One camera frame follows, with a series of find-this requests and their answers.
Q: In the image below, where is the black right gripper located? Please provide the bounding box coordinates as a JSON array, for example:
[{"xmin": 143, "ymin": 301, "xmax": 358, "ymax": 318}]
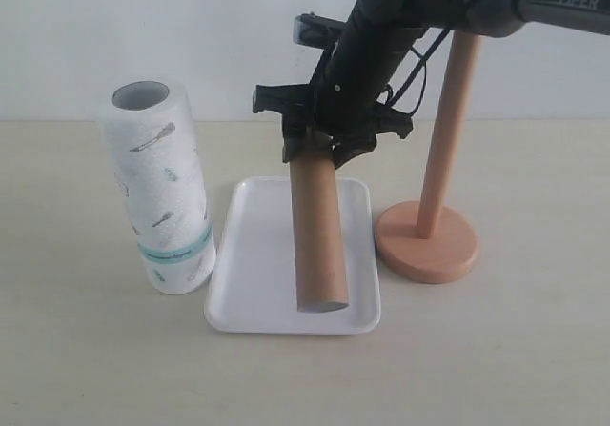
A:
[{"xmin": 252, "ymin": 84, "xmax": 413, "ymax": 169}]

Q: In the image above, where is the brown cardboard tube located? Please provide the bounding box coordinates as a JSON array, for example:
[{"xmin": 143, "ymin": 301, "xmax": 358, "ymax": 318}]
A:
[{"xmin": 290, "ymin": 132, "xmax": 349, "ymax": 314}]

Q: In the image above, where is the printed white paper towel roll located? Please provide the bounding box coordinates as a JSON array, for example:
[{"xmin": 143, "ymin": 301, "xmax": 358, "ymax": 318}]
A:
[{"xmin": 97, "ymin": 80, "xmax": 216, "ymax": 294}]

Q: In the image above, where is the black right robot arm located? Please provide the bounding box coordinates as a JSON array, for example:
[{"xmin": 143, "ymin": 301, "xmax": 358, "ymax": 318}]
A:
[{"xmin": 253, "ymin": 0, "xmax": 609, "ymax": 166}]

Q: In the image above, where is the wooden paper towel holder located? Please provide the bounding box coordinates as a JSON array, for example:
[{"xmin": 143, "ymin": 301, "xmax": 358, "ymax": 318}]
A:
[{"xmin": 375, "ymin": 31, "xmax": 480, "ymax": 284}]

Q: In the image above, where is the white rectangular plastic tray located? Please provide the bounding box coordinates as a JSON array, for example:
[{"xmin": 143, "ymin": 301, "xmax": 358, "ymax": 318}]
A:
[{"xmin": 204, "ymin": 176, "xmax": 381, "ymax": 335}]

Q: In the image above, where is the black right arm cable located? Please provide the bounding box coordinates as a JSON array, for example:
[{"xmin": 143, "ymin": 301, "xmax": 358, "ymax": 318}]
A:
[{"xmin": 380, "ymin": 28, "xmax": 452, "ymax": 115}]

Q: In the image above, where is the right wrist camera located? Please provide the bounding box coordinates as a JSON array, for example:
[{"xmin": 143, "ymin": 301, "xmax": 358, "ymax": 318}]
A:
[{"xmin": 293, "ymin": 12, "xmax": 345, "ymax": 50}]

